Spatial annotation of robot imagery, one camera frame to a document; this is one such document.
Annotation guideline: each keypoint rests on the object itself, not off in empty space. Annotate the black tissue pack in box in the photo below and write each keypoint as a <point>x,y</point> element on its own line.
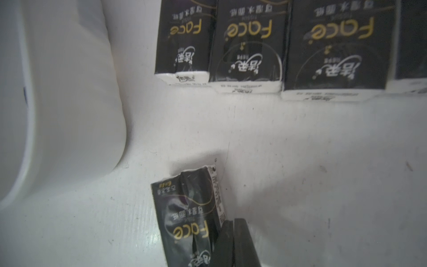
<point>408,68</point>

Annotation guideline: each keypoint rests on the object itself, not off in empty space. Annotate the white plastic storage box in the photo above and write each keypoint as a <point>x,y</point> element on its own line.
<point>62,120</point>

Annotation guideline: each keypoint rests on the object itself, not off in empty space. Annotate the black tissue pack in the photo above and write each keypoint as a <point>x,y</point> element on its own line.
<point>190,215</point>
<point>184,43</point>
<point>339,50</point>
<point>408,68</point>
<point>249,46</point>

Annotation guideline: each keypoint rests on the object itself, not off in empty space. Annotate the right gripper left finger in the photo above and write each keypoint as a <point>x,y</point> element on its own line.
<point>223,253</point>

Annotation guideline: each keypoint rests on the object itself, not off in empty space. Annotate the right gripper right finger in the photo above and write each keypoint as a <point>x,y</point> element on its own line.
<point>245,254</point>

